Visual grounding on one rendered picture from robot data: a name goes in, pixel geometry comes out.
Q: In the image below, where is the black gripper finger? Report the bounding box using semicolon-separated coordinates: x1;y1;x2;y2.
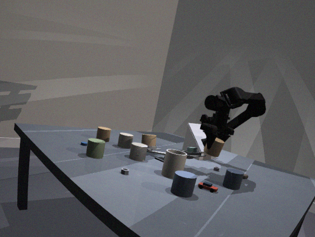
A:
217;132;230;142
203;131;218;149

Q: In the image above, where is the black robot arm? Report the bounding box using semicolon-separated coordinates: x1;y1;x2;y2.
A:
200;87;266;129

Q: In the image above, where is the brown cylinder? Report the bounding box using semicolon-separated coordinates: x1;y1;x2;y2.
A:
141;134;156;146
96;127;111;142
203;138;225;157

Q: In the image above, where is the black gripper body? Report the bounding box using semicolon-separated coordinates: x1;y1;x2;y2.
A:
200;111;234;135

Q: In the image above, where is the red toy car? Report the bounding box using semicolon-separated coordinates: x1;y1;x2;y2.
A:
198;181;218;193

